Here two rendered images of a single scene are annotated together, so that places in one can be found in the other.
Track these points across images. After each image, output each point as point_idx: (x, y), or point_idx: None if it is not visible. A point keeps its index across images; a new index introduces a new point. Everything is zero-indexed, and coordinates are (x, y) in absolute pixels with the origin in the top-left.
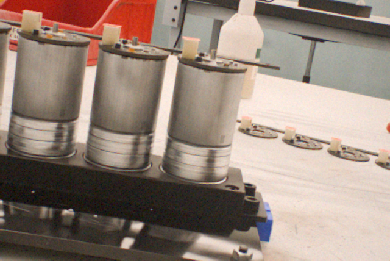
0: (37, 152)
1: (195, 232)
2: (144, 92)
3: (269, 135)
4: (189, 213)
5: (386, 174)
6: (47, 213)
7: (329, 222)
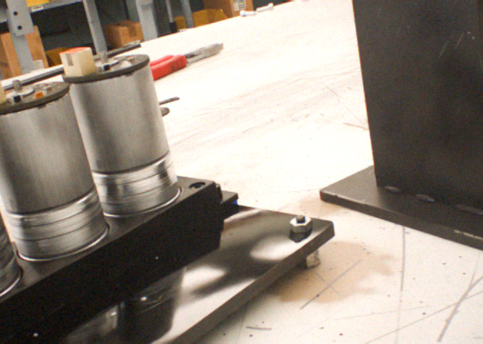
0: None
1: (231, 242)
2: (76, 137)
3: None
4: (184, 236)
5: None
6: (105, 333)
7: (220, 177)
